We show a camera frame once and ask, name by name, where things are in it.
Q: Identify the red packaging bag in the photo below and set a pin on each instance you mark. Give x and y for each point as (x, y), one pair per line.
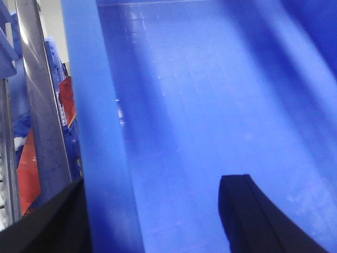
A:
(28, 178)

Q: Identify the light blue plastic crate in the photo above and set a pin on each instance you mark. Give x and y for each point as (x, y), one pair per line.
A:
(172, 95)

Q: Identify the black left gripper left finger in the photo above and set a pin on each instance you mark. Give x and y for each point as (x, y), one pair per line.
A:
(60, 225)

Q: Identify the thin steel rack post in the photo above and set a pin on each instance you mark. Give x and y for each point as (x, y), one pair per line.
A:
(10, 203)

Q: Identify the steel rack upright post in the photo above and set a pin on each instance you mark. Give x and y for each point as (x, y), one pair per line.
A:
(52, 161)

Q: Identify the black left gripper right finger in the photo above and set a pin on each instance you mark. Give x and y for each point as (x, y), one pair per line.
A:
(253, 223)

